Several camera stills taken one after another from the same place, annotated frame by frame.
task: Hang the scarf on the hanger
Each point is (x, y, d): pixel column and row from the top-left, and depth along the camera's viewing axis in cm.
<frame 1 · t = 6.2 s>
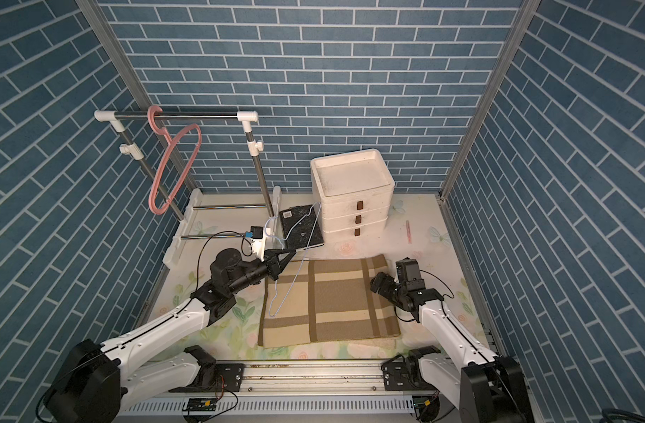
left hand: (301, 255, 74), fingers closed
right hand: (380, 287, 87), fingers open
beige brown plaid scarf: (327, 300, 88), point 3 cm above the table
white three-drawer storage box: (353, 191, 91), point 25 cm above the table
pink pen: (409, 237, 109), on the table

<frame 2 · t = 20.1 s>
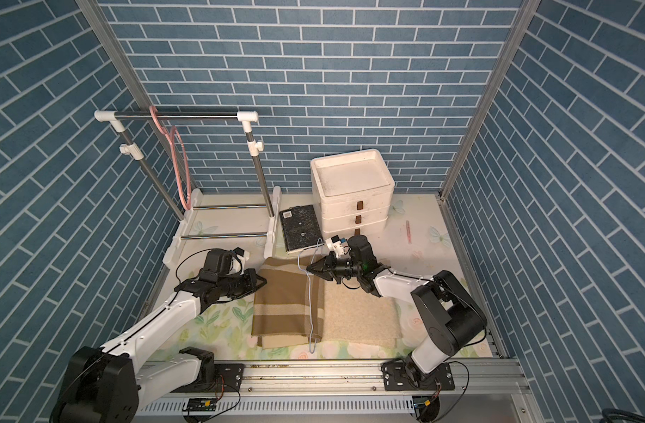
left hand: (271, 281, 84), fingers closed
right hand: (309, 270, 80), fingers closed
beige brown plaid scarf: (288, 302, 84), point 6 cm above the table
beige knitted cloth: (353, 318, 85), point 2 cm above the table
the other named things where they were.

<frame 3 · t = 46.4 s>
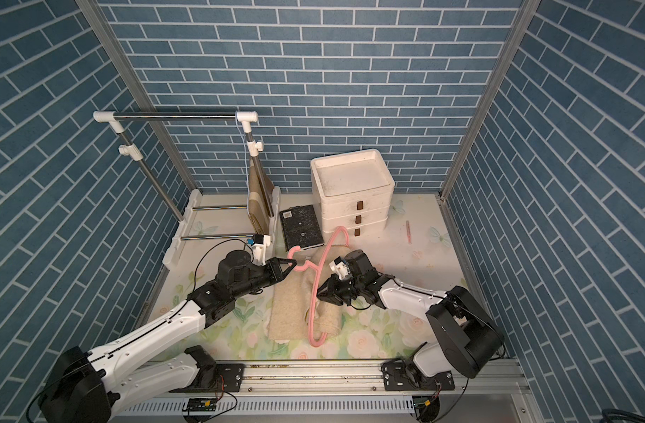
left hand: (303, 266, 75), fingers closed
right hand: (317, 296, 80), fingers closed
beige brown plaid scarf: (260, 198, 89), point 24 cm above the table
beige knitted cloth: (290, 315, 86), point 2 cm above the table
pink plastic hanger: (317, 269, 83), point 14 cm above the table
the other named things where they were.

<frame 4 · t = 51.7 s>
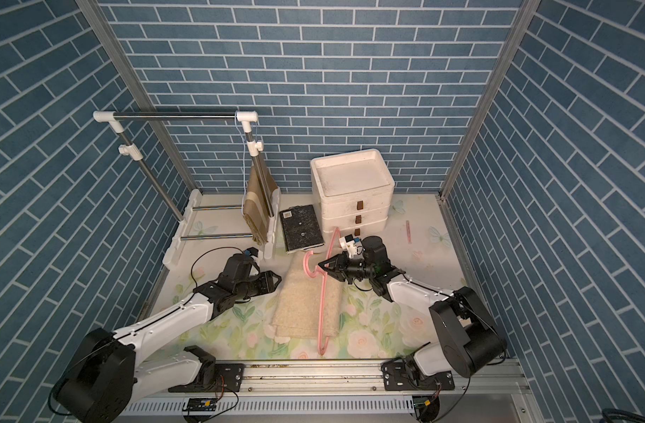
left hand: (282, 281, 86), fingers open
right hand: (321, 268, 79), fingers closed
